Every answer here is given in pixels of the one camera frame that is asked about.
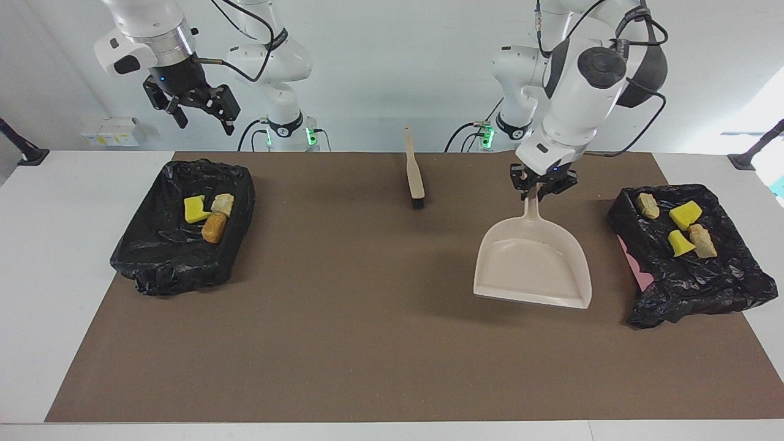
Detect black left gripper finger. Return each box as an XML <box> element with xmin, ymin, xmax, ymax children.
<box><xmin>539</xmin><ymin>171</ymin><xmax>578</xmax><ymax>198</ymax></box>
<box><xmin>510</xmin><ymin>164</ymin><xmax>533</xmax><ymax>201</ymax></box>

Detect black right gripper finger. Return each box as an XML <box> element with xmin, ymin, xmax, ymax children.
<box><xmin>205</xmin><ymin>85</ymin><xmax>241</xmax><ymax>137</ymax></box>
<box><xmin>143</xmin><ymin>77</ymin><xmax>189</xmax><ymax>129</ymax></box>

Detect beige plastic dustpan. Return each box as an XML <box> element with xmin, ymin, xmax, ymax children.
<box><xmin>473</xmin><ymin>182</ymin><xmax>593</xmax><ymax>309</ymax></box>

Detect beige hand brush black bristles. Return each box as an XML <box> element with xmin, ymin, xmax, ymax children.
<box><xmin>404</xmin><ymin>127</ymin><xmax>426</xmax><ymax>210</ymax></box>

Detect large green yellow sponge piece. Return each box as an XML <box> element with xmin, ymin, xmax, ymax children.
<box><xmin>184</xmin><ymin>195</ymin><xmax>213</xmax><ymax>224</ymax></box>

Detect brown oval bread roll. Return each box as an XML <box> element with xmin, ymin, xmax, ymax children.
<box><xmin>202</xmin><ymin>212</ymin><xmax>228</xmax><ymax>244</ymax></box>

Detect plain yellow sponge piece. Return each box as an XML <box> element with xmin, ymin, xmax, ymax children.
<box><xmin>669</xmin><ymin>200</ymin><xmax>703</xmax><ymax>231</ymax></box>

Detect small green yellow sponge piece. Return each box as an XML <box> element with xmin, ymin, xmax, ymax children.
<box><xmin>668</xmin><ymin>230</ymin><xmax>696</xmax><ymax>258</ymax></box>

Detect orange striped croissant piece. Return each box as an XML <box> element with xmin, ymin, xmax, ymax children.
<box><xmin>689</xmin><ymin>224</ymin><xmax>718</xmax><ymax>259</ymax></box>

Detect black bag lined pink bin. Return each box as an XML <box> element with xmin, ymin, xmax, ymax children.
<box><xmin>607</xmin><ymin>184</ymin><xmax>779</xmax><ymax>330</ymax></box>

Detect brown table mat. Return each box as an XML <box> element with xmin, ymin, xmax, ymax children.
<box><xmin>45</xmin><ymin>151</ymin><xmax>784</xmax><ymax>423</ymax></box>

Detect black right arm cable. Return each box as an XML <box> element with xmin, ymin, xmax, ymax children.
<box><xmin>196</xmin><ymin>0</ymin><xmax>288</xmax><ymax>83</ymax></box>

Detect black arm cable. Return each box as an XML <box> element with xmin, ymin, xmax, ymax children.
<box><xmin>196</xmin><ymin>0</ymin><xmax>288</xmax><ymax>83</ymax></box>
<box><xmin>535</xmin><ymin>0</ymin><xmax>668</xmax><ymax>159</ymax></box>

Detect black base cable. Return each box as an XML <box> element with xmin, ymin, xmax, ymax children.
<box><xmin>238</xmin><ymin>118</ymin><xmax>270</xmax><ymax>152</ymax></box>
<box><xmin>446</xmin><ymin>121</ymin><xmax>491</xmax><ymax>153</ymax></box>

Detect white wall socket boxes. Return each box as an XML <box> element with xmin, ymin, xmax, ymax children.
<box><xmin>81</xmin><ymin>118</ymin><xmax>140</xmax><ymax>148</ymax></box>

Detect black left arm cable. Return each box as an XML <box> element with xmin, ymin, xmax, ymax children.
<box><xmin>535</xmin><ymin>0</ymin><xmax>668</xmax><ymax>159</ymax></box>

